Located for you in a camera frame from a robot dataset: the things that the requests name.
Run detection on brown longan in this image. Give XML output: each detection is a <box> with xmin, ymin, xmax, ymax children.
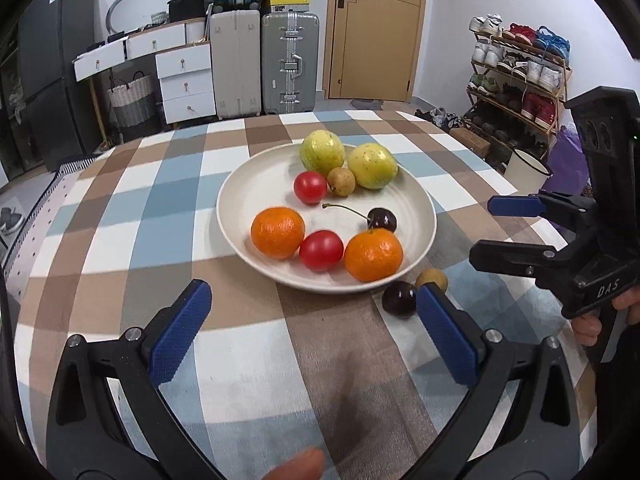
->
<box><xmin>326</xmin><ymin>167</ymin><xmax>357</xmax><ymax>197</ymax></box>
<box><xmin>414</xmin><ymin>268</ymin><xmax>448</xmax><ymax>292</ymax></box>

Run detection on red cherry tomato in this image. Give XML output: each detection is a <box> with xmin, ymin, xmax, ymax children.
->
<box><xmin>299</xmin><ymin>230</ymin><xmax>344</xmax><ymax>272</ymax></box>
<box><xmin>294</xmin><ymin>171</ymin><xmax>328</xmax><ymax>205</ymax></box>

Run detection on dark cherry with stem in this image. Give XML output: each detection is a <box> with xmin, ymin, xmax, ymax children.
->
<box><xmin>322</xmin><ymin>203</ymin><xmax>398</xmax><ymax>233</ymax></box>

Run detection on black refrigerator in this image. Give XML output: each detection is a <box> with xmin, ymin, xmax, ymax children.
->
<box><xmin>17</xmin><ymin>0</ymin><xmax>102</xmax><ymax>171</ymax></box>

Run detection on checkered tablecloth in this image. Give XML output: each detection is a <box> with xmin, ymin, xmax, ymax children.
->
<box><xmin>15</xmin><ymin>111</ymin><xmax>596</xmax><ymax>479</ymax></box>

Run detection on dark cherry small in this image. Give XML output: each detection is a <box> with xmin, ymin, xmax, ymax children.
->
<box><xmin>382</xmin><ymin>281</ymin><xmax>416</xmax><ymax>318</ymax></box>

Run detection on wooden shoe rack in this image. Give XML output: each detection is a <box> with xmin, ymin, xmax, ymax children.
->
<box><xmin>463</xmin><ymin>13</ymin><xmax>572</xmax><ymax>162</ymax></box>

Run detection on cream round plate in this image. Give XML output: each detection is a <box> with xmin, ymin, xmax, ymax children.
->
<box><xmin>216</xmin><ymin>144</ymin><xmax>437</xmax><ymax>295</ymax></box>

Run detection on white drawer desk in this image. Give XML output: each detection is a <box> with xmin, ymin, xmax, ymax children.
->
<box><xmin>73</xmin><ymin>18</ymin><xmax>217</xmax><ymax>125</ymax></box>

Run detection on person's left hand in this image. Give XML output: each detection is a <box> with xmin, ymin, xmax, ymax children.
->
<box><xmin>264</xmin><ymin>448</ymin><xmax>324</xmax><ymax>480</ymax></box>

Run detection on purple bag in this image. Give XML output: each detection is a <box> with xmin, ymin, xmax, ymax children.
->
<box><xmin>542</xmin><ymin>122</ymin><xmax>589</xmax><ymax>195</ymax></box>

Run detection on large orange mandarin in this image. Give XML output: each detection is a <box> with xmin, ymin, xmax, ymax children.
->
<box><xmin>250</xmin><ymin>207</ymin><xmax>306</xmax><ymax>260</ymax></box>

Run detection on woven laundry basket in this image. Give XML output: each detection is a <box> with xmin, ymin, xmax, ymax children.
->
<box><xmin>107</xmin><ymin>70</ymin><xmax>160</xmax><ymax>142</ymax></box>

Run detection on small orange mandarin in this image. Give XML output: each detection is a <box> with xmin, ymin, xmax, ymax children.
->
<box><xmin>343</xmin><ymin>229</ymin><xmax>404</xmax><ymax>283</ymax></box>

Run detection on white enamel bucket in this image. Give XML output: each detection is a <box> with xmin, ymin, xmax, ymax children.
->
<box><xmin>504</xmin><ymin>148</ymin><xmax>552</xmax><ymax>195</ymax></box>

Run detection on grey slippers on floor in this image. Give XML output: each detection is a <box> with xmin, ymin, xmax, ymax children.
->
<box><xmin>0</xmin><ymin>207</ymin><xmax>24</xmax><ymax>235</ymax></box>

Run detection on green yellow passion fruit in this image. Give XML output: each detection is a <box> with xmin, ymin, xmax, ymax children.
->
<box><xmin>299</xmin><ymin>130</ymin><xmax>346</xmax><ymax>177</ymax></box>

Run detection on shoes on floor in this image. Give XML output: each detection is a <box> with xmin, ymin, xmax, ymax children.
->
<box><xmin>414</xmin><ymin>107</ymin><xmax>464</xmax><ymax>132</ymax></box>

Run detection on beige suitcase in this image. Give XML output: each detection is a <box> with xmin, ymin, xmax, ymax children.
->
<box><xmin>208</xmin><ymin>10</ymin><xmax>262</xmax><ymax>119</ymax></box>

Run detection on wooden door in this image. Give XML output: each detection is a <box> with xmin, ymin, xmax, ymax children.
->
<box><xmin>323</xmin><ymin>0</ymin><xmax>426</xmax><ymax>102</ymax></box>

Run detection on person's right hand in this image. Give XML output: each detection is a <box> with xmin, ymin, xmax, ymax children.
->
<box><xmin>569</xmin><ymin>288</ymin><xmax>640</xmax><ymax>347</ymax></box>

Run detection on silver aluminium suitcase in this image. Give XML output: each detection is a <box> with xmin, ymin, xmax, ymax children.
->
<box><xmin>262</xmin><ymin>11</ymin><xmax>320</xmax><ymax>114</ymax></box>

